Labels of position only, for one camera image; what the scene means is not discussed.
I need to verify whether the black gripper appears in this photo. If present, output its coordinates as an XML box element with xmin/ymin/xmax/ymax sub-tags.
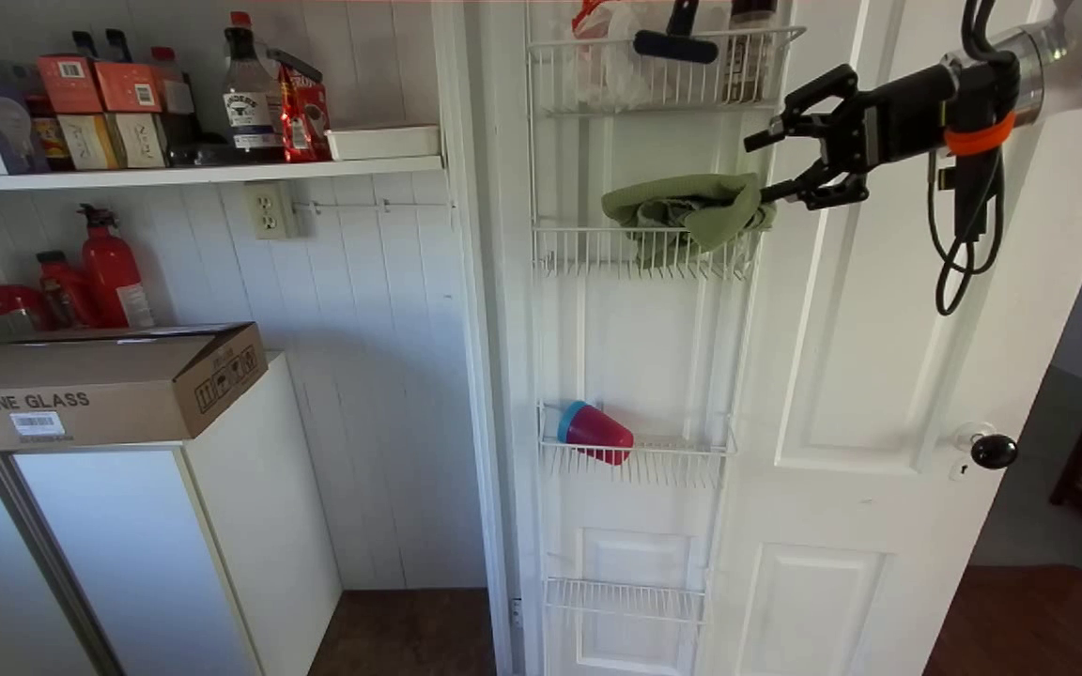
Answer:
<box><xmin>740</xmin><ymin>54</ymin><xmax>1025</xmax><ymax>213</ymax></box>

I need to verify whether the green towel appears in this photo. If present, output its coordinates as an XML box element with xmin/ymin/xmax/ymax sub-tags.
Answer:
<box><xmin>596</xmin><ymin>168</ymin><xmax>777</xmax><ymax>259</ymax></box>

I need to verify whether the white panel door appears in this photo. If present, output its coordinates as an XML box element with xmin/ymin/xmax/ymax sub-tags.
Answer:
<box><xmin>470</xmin><ymin>0</ymin><xmax>1082</xmax><ymax>676</ymax></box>

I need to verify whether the red and white package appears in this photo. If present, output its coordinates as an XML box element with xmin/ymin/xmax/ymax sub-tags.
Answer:
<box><xmin>566</xmin><ymin>0</ymin><xmax>647</xmax><ymax>110</ymax></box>

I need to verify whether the black door knob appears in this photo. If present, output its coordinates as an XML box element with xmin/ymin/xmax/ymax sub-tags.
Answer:
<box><xmin>966</xmin><ymin>428</ymin><xmax>1023</xmax><ymax>473</ymax></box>

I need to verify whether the red and blue small item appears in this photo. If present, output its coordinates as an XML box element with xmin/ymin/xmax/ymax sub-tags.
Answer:
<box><xmin>563</xmin><ymin>402</ymin><xmax>638</xmax><ymax>469</ymax></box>

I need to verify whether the blue plastic cup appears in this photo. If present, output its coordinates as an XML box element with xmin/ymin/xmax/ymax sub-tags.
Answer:
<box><xmin>549</xmin><ymin>397</ymin><xmax>591</xmax><ymax>447</ymax></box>

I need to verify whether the flat white box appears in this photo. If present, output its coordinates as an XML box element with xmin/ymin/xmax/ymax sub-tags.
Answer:
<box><xmin>321</xmin><ymin>121</ymin><xmax>442</xmax><ymax>166</ymax></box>

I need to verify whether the red snack bag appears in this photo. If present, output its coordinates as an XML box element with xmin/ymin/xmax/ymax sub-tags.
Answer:
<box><xmin>268</xmin><ymin>47</ymin><xmax>335</xmax><ymax>168</ymax></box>

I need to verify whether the clear red-capped liquor bottle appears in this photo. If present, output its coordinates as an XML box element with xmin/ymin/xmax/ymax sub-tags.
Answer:
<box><xmin>215</xmin><ymin>9</ymin><xmax>284</xmax><ymax>166</ymax></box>

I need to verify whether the dark sauce bottle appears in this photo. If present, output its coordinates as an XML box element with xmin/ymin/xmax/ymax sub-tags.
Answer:
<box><xmin>145</xmin><ymin>46</ymin><xmax>215</xmax><ymax>168</ymax></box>

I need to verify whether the white cabinet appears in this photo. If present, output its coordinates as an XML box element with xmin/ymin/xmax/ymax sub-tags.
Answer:
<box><xmin>0</xmin><ymin>353</ymin><xmax>345</xmax><ymax>676</ymax></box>

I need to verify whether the red fire extinguisher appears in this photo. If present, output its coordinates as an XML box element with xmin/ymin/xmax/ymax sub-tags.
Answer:
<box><xmin>71</xmin><ymin>201</ymin><xmax>159</xmax><ymax>333</ymax></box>

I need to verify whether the cardboard wine glass box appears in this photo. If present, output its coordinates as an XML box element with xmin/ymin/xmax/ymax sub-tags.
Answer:
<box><xmin>0</xmin><ymin>319</ymin><xmax>271</xmax><ymax>458</ymax></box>

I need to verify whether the small red canister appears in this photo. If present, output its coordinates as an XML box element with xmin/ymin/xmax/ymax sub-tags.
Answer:
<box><xmin>35</xmin><ymin>249</ymin><xmax>95</xmax><ymax>333</ymax></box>

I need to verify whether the grey plastic bag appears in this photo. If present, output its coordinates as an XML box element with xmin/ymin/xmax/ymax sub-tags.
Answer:
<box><xmin>0</xmin><ymin>61</ymin><xmax>43</xmax><ymax>176</ymax></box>

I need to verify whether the flat red container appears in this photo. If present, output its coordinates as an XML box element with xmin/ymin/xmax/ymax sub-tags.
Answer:
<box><xmin>0</xmin><ymin>281</ymin><xmax>48</xmax><ymax>324</ymax></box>

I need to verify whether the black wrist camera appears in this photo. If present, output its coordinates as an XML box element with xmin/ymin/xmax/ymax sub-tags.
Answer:
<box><xmin>939</xmin><ymin>145</ymin><xmax>1003</xmax><ymax>245</ymax></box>

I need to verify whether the black handled brush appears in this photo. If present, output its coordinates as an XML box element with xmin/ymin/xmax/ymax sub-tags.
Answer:
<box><xmin>632</xmin><ymin>0</ymin><xmax>722</xmax><ymax>67</ymax></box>

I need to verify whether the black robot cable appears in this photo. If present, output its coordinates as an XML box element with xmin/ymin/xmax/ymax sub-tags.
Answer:
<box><xmin>923</xmin><ymin>0</ymin><xmax>1011</xmax><ymax>319</ymax></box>

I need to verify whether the white wire door rack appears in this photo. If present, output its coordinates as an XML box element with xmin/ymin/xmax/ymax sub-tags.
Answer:
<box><xmin>519</xmin><ymin>0</ymin><xmax>809</xmax><ymax>676</ymax></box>

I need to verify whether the white wall outlet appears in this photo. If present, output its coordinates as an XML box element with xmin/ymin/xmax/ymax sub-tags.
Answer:
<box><xmin>243</xmin><ymin>179</ymin><xmax>314</xmax><ymax>245</ymax></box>

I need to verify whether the white wall shelf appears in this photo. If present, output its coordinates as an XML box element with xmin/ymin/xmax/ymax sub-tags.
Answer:
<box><xmin>0</xmin><ymin>155</ymin><xmax>445</xmax><ymax>198</ymax></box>

